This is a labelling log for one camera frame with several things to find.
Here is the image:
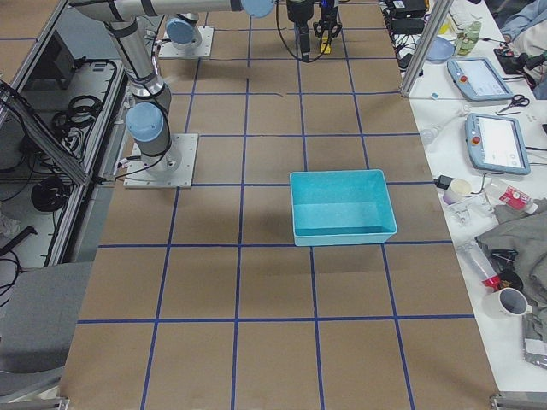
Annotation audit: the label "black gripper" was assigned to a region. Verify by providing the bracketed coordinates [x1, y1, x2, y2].
[285, 0, 314, 62]
[313, 0, 342, 38]

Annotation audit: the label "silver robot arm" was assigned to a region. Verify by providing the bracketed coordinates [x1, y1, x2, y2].
[69, 1, 275, 177]
[166, 1, 343, 56]

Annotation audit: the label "light blue plate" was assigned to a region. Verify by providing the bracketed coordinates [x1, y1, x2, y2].
[426, 36, 455, 64]

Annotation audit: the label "green tape rolls stack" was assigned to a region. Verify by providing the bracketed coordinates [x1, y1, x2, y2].
[455, 20, 482, 56]

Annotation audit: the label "upper blue teach pendant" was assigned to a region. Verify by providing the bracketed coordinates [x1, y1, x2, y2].
[446, 57, 514, 102]

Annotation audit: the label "blue teach pendant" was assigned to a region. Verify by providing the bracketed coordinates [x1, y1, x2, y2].
[446, 57, 514, 102]
[465, 113, 531, 175]

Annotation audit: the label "light blue plastic bin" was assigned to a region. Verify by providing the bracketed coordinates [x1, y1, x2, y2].
[290, 169, 398, 247]

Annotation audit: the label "lower blue teach pendant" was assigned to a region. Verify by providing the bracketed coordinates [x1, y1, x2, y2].
[465, 113, 531, 175]

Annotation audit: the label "black scissors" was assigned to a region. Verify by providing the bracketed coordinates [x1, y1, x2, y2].
[496, 94, 530, 115]

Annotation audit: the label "white paper cup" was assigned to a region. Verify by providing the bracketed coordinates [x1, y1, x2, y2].
[443, 179, 472, 205]

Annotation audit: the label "clear tube red cap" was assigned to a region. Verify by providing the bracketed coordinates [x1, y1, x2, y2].
[456, 241, 501, 291]

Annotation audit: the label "grey cloth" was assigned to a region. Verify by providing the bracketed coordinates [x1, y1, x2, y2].
[475, 199, 546, 308]

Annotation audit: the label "white mug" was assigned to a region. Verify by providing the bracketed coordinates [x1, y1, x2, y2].
[482, 288, 532, 319]

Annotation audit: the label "aluminium frame post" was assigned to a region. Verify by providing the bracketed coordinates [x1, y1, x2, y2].
[400, 0, 453, 97]

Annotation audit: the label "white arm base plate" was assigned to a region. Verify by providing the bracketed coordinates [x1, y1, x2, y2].
[123, 133, 198, 189]
[158, 25, 214, 60]

